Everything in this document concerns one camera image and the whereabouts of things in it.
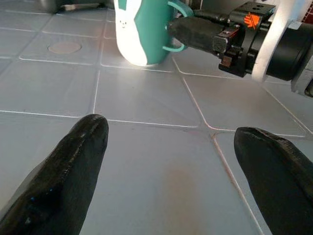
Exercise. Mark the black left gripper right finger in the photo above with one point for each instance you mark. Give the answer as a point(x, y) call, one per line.
point(278, 176)

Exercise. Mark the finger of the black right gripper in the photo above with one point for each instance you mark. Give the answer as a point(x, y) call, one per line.
point(193, 31)
point(215, 18)

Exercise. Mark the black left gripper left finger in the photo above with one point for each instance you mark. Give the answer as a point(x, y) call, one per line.
point(61, 176)

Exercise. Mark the teal and white mug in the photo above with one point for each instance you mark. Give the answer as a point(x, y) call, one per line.
point(149, 31)

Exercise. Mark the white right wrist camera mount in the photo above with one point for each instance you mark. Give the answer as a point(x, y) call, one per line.
point(276, 29)

